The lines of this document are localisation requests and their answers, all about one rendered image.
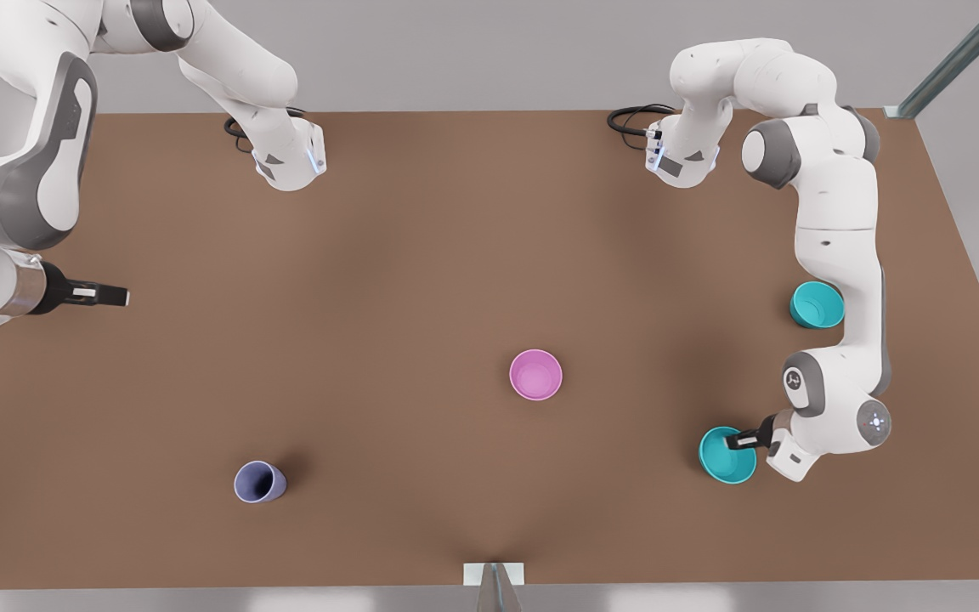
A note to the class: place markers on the teal bowl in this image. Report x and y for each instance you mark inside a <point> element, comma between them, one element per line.
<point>814,304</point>
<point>723,463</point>

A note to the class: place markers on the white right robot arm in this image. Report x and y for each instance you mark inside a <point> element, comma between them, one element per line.
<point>39,161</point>

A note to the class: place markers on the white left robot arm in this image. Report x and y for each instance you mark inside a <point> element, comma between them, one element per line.
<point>834,195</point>

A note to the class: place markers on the pink bowl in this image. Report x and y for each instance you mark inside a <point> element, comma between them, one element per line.
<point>535,374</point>

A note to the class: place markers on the lavender cup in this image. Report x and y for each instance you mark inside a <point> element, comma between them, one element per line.
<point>258,482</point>

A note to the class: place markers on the silver frame post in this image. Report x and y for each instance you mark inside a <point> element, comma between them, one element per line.
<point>953,59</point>
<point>495,586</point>

